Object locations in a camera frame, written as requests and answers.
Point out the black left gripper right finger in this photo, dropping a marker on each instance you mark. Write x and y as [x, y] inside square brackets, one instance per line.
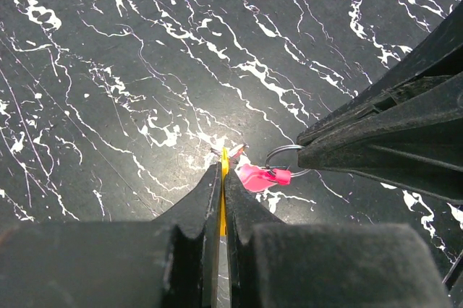
[276, 264]

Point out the keyring with pink strap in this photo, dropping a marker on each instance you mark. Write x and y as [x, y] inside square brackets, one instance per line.
[256, 179]

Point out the yellow key tag with key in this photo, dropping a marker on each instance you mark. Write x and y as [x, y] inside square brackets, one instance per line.
[227, 160]

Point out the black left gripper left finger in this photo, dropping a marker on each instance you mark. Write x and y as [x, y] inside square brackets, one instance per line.
[169, 261]

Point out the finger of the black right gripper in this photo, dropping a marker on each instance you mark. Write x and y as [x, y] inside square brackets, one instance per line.
[440, 54]
[412, 140]

